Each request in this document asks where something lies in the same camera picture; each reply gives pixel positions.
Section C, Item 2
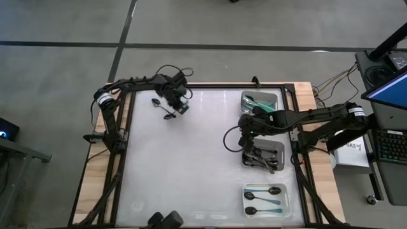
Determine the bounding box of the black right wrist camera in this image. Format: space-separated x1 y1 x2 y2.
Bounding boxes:
238 135 256 152

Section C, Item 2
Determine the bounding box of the grey side table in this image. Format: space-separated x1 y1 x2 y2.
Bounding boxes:
0 136 53 225

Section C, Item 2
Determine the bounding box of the black camera cable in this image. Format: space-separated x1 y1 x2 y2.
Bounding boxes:
151 64 195 101
223 125 244 153

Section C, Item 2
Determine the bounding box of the black aluminium table frame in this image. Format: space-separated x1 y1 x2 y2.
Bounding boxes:
68 75 346 229

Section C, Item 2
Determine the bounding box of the thick teal-handled spoon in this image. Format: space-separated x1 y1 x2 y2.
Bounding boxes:
243 103 275 114
244 95 277 108

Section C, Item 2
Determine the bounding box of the yellow and black cable bundle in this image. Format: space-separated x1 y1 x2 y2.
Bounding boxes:
312 62 362 109

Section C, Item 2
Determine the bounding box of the white plastic bin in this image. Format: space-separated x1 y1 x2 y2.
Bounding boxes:
242 183 293 219

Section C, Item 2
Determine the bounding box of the black monitor pole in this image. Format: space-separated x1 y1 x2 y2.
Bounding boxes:
368 21 407 62

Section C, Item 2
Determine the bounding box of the black backlit keyboard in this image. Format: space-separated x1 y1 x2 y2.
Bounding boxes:
376 129 407 165

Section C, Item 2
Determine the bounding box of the black power adapter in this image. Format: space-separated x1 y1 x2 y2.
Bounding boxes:
385 50 407 71

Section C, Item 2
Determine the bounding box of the frosted clear plastic bin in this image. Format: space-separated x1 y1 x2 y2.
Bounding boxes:
240 90 280 116

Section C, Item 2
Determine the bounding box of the grey plastic bin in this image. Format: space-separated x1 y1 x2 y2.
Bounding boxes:
240 136 286 172

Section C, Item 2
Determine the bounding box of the black right camera cable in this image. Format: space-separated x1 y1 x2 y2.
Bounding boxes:
223 125 244 153

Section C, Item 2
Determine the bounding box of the black device with blue light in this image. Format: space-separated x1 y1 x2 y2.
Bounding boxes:
0 116 20 143

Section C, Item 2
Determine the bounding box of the grey equipment cart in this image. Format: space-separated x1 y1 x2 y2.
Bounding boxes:
354 50 407 207

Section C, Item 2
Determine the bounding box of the white printed box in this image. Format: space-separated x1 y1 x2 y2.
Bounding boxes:
333 139 370 169

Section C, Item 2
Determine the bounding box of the blue-screen computer monitor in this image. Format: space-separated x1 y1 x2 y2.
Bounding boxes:
361 66 407 111

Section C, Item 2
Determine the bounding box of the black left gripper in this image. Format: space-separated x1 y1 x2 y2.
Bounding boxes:
157 72 191 116

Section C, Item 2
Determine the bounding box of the black left camera cable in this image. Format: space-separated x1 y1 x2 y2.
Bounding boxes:
151 64 195 101

